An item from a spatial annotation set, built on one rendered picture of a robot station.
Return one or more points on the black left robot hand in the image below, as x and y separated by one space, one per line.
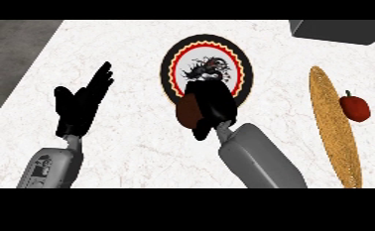
81 106

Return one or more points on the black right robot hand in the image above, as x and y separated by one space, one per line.
213 101

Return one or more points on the brown cupcake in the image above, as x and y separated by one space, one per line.
188 112

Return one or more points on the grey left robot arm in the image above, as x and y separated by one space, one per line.
51 169

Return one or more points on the black red patterned plate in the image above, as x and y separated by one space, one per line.
206 63

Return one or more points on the red bell pepper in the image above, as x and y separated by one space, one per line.
355 107

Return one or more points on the dark grey appliance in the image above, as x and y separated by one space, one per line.
334 30

